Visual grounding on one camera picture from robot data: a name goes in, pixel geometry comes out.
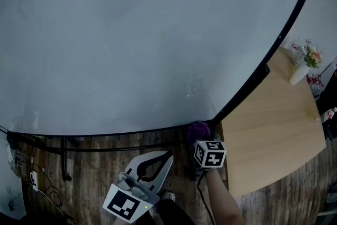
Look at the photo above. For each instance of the large whiteboard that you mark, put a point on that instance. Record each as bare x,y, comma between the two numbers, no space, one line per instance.
131,34

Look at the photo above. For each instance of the white vase with flowers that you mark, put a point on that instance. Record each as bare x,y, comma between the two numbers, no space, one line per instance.
298,76

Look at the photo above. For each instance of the red small decorations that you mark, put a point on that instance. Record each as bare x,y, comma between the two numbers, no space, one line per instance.
314,79

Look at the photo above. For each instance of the black wall power adapter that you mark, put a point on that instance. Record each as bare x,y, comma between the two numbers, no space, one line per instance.
11,205

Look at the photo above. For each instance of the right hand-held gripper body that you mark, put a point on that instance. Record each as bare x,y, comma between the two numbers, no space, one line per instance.
210,155

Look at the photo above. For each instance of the purple cloth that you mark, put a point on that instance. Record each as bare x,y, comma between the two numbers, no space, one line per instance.
197,130

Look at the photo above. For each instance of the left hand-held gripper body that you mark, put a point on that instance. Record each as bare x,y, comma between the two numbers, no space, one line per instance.
122,205

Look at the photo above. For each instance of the stack of cardboard boxes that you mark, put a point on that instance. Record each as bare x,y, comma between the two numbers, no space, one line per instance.
19,163

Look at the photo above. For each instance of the wooden table white legs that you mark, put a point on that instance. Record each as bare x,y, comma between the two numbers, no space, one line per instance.
268,126

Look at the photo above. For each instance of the person's black trousers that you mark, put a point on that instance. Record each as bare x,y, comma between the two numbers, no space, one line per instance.
171,213

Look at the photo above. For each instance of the person's right forearm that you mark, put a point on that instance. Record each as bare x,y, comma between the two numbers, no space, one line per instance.
223,200

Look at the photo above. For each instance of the person's light shoe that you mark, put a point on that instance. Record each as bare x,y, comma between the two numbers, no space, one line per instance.
168,195

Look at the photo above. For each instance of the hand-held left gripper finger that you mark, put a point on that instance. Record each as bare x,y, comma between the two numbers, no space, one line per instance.
131,166
166,174

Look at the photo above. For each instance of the white power strip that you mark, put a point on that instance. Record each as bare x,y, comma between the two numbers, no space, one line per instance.
33,180

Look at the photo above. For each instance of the black office chair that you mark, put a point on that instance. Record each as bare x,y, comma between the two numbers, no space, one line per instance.
329,97

